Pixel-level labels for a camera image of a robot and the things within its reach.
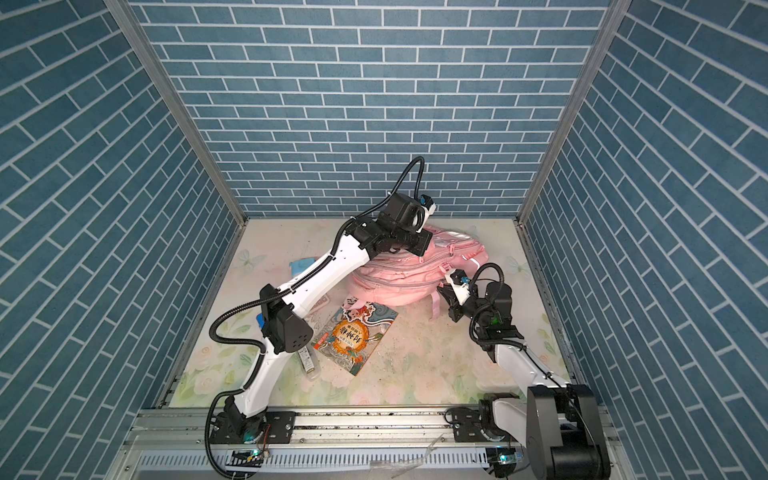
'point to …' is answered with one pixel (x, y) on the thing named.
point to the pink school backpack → (406, 279)
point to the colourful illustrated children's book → (350, 337)
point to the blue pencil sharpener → (298, 266)
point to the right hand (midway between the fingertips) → (445, 288)
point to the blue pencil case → (260, 318)
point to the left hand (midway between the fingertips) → (439, 242)
